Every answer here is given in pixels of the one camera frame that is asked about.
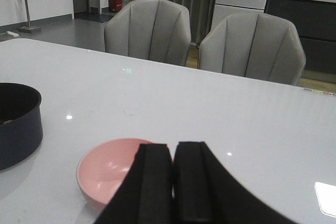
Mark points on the pink plastic bowl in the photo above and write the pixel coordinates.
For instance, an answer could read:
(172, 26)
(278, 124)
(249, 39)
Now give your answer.
(102, 170)

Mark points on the grey upholstered chair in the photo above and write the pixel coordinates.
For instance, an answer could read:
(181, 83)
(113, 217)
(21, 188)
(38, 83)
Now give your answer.
(254, 45)
(156, 30)

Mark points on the dark blue saucepan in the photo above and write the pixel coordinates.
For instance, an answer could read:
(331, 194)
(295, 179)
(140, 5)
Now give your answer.
(21, 137)

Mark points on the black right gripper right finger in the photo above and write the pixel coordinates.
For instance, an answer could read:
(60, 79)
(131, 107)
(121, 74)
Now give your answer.
(206, 192)

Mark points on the dark grey sideboard counter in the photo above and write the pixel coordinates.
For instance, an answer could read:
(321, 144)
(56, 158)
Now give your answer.
(315, 24)

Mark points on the left grey upholstered chair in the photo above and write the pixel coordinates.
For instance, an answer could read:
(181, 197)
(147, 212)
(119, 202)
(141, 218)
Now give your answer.
(156, 30)

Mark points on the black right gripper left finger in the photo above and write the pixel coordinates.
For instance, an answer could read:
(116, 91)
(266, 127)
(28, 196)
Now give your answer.
(145, 195)

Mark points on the right grey upholstered chair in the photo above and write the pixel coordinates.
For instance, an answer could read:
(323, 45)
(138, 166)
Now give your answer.
(254, 45)

